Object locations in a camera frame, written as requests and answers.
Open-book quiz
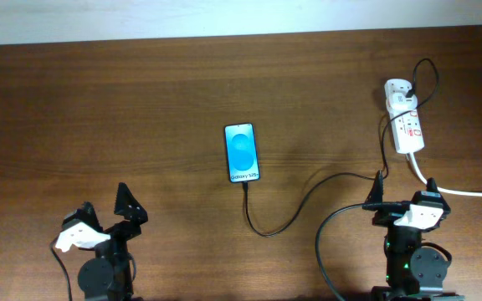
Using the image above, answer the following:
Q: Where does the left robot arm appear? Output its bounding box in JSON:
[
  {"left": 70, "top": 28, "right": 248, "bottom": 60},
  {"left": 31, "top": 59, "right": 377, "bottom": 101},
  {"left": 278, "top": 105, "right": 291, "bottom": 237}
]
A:
[{"left": 54, "top": 182, "right": 148, "bottom": 301}]

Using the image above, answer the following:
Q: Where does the black USB charging cable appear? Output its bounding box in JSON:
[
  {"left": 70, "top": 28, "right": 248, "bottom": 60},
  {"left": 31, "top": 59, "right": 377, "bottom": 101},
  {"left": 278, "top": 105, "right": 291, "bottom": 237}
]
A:
[{"left": 242, "top": 57, "right": 440, "bottom": 238}]

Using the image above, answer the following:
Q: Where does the white power strip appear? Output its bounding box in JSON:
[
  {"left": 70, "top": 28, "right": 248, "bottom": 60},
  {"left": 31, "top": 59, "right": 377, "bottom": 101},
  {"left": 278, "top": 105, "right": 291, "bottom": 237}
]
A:
[{"left": 384, "top": 79, "right": 424, "bottom": 154}]

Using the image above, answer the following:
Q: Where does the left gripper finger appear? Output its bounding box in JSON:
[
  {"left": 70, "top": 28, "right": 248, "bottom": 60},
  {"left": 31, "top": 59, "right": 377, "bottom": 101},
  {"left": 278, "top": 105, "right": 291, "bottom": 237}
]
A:
[
  {"left": 114, "top": 182, "right": 148, "bottom": 224},
  {"left": 62, "top": 202, "right": 103, "bottom": 232}
]

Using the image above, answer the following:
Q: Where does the blue Samsung Galaxy smartphone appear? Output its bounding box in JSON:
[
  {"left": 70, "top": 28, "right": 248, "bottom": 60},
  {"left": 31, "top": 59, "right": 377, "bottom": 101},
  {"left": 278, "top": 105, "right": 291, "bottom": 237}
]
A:
[{"left": 224, "top": 123, "right": 260, "bottom": 183}]

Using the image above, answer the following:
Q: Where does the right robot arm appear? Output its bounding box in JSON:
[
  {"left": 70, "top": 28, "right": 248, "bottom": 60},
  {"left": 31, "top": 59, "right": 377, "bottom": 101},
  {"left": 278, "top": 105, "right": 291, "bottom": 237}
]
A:
[{"left": 362, "top": 171, "right": 452, "bottom": 300}]

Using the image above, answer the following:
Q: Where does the white USB charger plug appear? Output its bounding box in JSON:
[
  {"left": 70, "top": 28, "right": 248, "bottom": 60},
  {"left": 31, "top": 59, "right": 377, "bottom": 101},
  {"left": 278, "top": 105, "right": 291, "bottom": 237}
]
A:
[{"left": 386, "top": 92, "right": 418, "bottom": 114}]

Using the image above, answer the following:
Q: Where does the white power strip cord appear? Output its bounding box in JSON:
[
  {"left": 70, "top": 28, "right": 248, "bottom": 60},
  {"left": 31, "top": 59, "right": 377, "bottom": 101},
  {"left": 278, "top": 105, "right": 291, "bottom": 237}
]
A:
[{"left": 406, "top": 151, "right": 482, "bottom": 200}]

